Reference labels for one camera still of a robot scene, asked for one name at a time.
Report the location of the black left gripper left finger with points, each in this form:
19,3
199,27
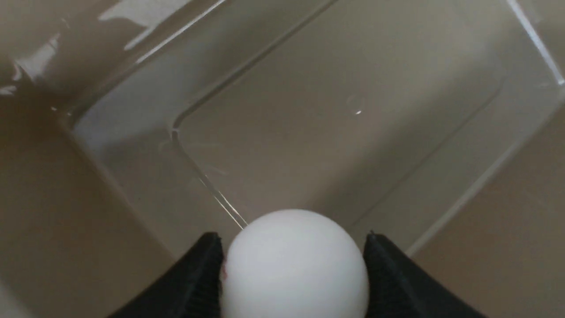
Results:
189,289

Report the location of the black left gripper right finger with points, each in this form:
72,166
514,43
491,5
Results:
399,288

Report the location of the white ping-pong ball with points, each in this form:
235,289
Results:
294,264

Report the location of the olive green plastic bin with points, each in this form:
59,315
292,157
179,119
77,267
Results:
130,127

